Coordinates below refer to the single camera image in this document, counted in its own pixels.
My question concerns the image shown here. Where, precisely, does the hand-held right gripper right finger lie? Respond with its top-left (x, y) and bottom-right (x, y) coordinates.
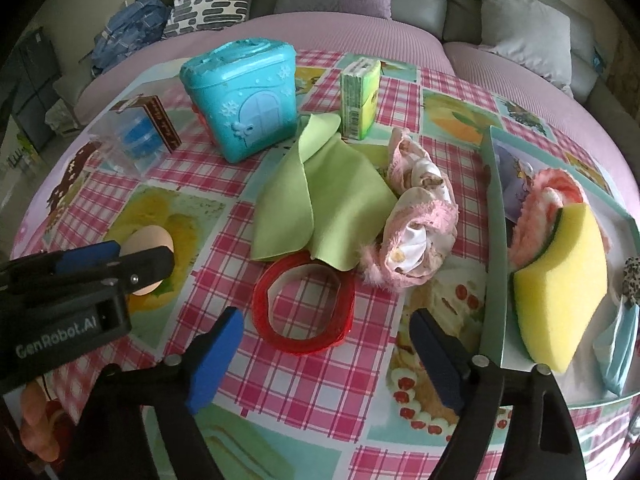
top-left (409, 308), bottom-right (588, 480)

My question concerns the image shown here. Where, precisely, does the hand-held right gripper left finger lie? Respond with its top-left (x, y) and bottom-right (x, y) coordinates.
top-left (70, 306), bottom-right (246, 480)

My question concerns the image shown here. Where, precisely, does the green cloth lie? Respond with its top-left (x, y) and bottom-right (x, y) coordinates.
top-left (250, 112), bottom-right (398, 267)

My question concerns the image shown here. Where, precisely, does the grey cushion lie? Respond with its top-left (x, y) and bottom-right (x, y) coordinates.
top-left (477, 0), bottom-right (573, 86)

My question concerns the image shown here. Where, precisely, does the white tray with teal rim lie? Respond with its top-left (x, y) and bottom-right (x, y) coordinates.
top-left (480, 125), bottom-right (640, 406)

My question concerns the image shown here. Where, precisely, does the yellow sponge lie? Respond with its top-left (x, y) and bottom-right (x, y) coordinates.
top-left (510, 202), bottom-right (610, 375)

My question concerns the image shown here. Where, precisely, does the clear box with brown strap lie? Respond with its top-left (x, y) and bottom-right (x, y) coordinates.
top-left (87, 95), bottom-right (181, 177)

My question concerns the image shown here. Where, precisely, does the teal house-shaped box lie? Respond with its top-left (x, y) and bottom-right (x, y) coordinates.
top-left (179, 39), bottom-right (301, 163)

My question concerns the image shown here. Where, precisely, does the black cabinet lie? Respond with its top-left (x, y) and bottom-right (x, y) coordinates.
top-left (10, 27), bottom-right (63, 153)

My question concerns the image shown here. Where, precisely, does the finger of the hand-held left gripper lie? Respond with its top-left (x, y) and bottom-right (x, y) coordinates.
top-left (102, 246), bottom-right (174, 297)
top-left (0, 240), bottom-right (122, 293)

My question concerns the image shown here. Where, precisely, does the pink frilly cloth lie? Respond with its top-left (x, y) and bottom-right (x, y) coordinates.
top-left (357, 127), bottom-right (458, 291)

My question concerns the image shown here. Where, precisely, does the black white speckled cloth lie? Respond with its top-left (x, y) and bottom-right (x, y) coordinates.
top-left (620, 256), bottom-right (640, 306)

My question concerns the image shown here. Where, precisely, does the blue face mask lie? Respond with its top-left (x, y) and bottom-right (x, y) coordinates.
top-left (592, 302), bottom-right (640, 396)

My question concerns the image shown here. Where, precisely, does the green tissue pack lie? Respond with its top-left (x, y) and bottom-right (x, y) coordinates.
top-left (340, 57), bottom-right (382, 140)

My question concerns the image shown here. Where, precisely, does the person's left hand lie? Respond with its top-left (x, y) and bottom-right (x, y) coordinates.
top-left (20, 382), bottom-right (63, 463)

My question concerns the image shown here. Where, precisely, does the pink striped fluffy cloth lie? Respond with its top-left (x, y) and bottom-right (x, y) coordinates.
top-left (507, 167), bottom-right (613, 268)

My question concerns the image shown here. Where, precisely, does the pink checked printed tablecloth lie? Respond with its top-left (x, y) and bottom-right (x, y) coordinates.
top-left (10, 49), bottom-right (640, 480)

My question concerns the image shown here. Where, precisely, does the red ring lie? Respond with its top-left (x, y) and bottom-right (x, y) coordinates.
top-left (252, 251), bottom-right (356, 358)

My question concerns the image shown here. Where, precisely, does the grey sofa with purple cover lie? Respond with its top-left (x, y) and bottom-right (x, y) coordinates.
top-left (52, 0), bottom-right (640, 161)

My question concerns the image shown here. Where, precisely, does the beige egg-shaped puff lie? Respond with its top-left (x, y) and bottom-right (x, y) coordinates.
top-left (120, 225), bottom-right (176, 297)

